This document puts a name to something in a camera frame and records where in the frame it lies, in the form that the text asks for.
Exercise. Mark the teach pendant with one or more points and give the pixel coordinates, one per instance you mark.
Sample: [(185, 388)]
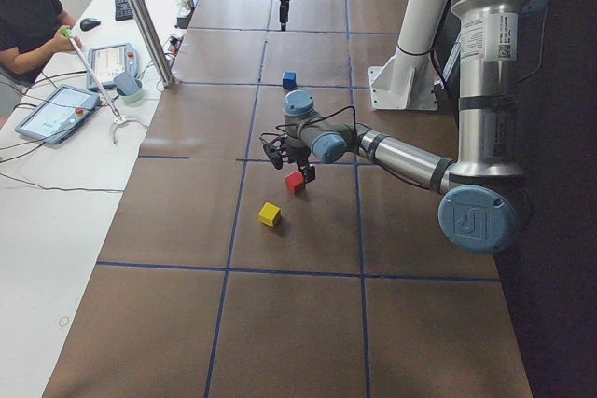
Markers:
[(60, 115), (109, 61)]

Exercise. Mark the black keyboard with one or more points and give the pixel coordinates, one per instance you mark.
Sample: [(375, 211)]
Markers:
[(123, 10)]

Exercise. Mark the far teach pendant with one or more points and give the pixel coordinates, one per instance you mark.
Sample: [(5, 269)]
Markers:
[(109, 61)]

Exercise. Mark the aluminium frame post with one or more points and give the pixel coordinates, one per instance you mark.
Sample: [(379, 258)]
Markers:
[(151, 39)]

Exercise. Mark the yellow wooden block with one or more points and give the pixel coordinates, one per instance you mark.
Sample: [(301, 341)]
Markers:
[(269, 214)]

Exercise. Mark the person in black shirt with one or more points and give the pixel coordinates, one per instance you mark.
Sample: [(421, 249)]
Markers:
[(31, 33)]

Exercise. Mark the red wooden block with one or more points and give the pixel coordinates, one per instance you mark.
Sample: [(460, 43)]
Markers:
[(294, 182)]

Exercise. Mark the white camera pole base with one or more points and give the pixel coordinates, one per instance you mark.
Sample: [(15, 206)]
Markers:
[(422, 74)]

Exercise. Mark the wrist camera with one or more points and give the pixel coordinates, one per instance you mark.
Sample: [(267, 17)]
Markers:
[(274, 148)]

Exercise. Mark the blue wooden block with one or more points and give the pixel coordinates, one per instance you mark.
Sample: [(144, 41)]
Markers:
[(289, 80)]

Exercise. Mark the green handled grabber stick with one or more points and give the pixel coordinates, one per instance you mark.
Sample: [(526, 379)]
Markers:
[(119, 119)]

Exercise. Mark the near teach pendant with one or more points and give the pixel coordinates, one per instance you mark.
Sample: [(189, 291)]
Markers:
[(60, 115)]

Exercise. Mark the blue cup on tape roll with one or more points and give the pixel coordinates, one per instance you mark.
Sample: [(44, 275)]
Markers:
[(129, 88)]

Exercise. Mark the black computer mouse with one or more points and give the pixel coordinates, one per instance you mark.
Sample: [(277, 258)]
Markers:
[(88, 24)]

